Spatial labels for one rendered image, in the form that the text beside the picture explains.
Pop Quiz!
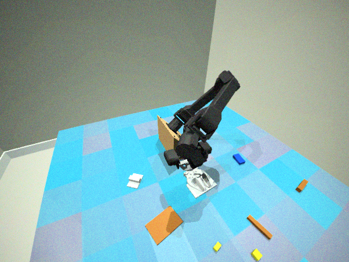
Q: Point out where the orange rectangular bar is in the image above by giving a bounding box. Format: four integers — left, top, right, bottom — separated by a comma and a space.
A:
246, 215, 272, 240

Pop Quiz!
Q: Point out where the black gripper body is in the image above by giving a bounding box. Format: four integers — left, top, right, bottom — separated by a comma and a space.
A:
163, 141, 212, 166

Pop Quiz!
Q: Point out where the small blue rectangular block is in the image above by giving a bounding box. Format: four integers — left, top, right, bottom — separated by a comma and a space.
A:
232, 154, 245, 165

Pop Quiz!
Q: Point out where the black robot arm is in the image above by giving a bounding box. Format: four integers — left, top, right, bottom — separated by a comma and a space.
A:
166, 70, 240, 169

